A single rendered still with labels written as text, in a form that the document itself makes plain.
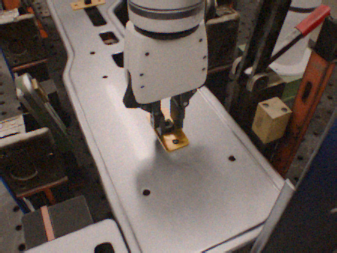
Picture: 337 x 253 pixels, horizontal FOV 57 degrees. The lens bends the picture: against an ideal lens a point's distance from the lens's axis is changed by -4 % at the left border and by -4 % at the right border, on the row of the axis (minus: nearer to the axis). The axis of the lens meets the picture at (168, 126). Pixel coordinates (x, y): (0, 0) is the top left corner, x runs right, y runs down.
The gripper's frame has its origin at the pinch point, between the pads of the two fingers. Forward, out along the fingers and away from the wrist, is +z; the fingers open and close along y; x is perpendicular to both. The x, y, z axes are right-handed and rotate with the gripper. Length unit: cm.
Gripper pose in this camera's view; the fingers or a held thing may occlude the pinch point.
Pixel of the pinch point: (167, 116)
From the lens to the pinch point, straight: 47.2
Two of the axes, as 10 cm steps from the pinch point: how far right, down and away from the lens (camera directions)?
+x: 4.2, 6.6, -6.2
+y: -9.1, 3.1, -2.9
